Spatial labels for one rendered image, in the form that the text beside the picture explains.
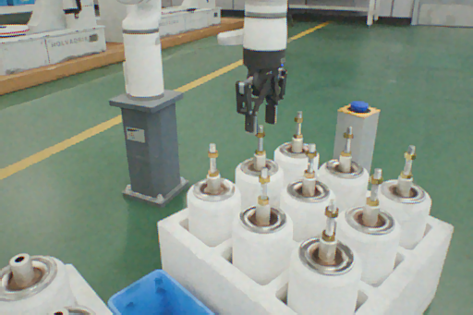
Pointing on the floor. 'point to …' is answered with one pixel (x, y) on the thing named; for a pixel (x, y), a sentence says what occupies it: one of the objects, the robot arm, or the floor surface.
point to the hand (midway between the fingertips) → (260, 122)
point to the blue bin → (156, 297)
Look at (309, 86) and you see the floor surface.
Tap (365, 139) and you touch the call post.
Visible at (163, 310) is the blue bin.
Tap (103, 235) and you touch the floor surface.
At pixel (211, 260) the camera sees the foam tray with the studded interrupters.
